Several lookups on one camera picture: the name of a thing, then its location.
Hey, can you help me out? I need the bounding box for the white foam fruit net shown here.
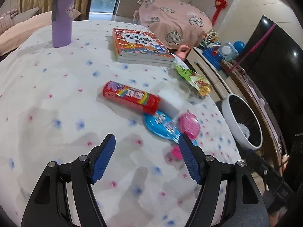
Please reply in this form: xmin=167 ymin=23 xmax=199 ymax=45
xmin=237 ymin=122 xmax=251 ymax=139

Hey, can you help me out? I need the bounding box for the green snack packet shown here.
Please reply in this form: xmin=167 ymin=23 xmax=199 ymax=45
xmin=174 ymin=64 xmax=212 ymax=96

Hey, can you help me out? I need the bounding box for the red lantern decoration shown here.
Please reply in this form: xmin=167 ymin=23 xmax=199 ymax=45
xmin=212 ymin=0 xmax=238 ymax=26

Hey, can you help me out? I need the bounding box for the wooden door frame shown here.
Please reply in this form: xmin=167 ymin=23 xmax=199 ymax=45
xmin=86 ymin=0 xmax=127 ymax=20

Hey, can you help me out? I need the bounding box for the small pink plastic piece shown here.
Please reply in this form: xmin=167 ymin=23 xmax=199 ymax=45
xmin=169 ymin=145 xmax=184 ymax=160

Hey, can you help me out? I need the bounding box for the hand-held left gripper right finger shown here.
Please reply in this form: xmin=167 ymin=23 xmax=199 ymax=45
xmin=178 ymin=134 xmax=270 ymax=227

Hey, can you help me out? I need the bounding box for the white bin with black bag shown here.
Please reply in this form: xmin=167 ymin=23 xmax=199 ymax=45
xmin=221 ymin=94 xmax=264 ymax=150

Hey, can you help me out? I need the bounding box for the pink heart print blanket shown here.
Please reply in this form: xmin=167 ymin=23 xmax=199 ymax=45
xmin=138 ymin=0 xmax=213 ymax=50

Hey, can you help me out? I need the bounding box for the white floral tablecloth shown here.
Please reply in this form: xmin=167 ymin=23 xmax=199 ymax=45
xmin=0 ymin=20 xmax=244 ymax=227

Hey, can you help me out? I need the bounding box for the small striped cushion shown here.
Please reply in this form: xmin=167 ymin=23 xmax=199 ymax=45
xmin=0 ymin=9 xmax=18 ymax=35

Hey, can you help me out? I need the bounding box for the blue red toy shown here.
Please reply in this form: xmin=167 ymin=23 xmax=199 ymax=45
xmin=204 ymin=47 xmax=223 ymax=70

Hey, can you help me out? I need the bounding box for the black television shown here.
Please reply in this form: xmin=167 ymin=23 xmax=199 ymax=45
xmin=233 ymin=15 xmax=303 ymax=194

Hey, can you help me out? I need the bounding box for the red candy tube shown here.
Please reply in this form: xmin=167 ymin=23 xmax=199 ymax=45
xmin=102 ymin=81 xmax=161 ymax=114

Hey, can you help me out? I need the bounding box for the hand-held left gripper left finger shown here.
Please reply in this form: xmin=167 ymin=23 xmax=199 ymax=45
xmin=21 ymin=134 xmax=116 ymax=227

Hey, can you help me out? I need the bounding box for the light blue toy box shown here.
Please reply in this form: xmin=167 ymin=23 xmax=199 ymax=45
xmin=219 ymin=42 xmax=238 ymax=61

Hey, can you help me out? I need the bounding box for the white tv cabinet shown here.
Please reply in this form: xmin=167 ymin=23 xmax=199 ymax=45
xmin=186 ymin=46 xmax=284 ymax=171

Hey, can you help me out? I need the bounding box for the pink kettlebell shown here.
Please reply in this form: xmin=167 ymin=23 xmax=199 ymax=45
xmin=175 ymin=45 xmax=190 ymax=61

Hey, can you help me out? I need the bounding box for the thin pink stick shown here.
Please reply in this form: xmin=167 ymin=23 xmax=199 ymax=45
xmin=227 ymin=24 xmax=277 ymax=74

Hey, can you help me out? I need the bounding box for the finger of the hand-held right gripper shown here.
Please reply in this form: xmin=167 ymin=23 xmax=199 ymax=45
xmin=246 ymin=148 xmax=269 ymax=178

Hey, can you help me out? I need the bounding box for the pink grey sofa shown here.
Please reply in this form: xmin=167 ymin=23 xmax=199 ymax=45
xmin=0 ymin=7 xmax=55 ymax=56

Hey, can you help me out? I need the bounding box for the ferris wheel toy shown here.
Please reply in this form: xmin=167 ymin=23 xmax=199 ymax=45
xmin=201 ymin=30 xmax=220 ymax=46

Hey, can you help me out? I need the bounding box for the purple drink bottle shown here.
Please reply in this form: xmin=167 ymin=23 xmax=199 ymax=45
xmin=52 ymin=0 xmax=78 ymax=48

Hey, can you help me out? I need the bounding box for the white foam piece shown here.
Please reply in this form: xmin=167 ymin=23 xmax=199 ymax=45
xmin=159 ymin=87 xmax=184 ymax=117

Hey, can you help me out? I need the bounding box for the stack of children's books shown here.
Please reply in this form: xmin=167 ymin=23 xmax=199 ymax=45
xmin=111 ymin=28 xmax=176 ymax=67

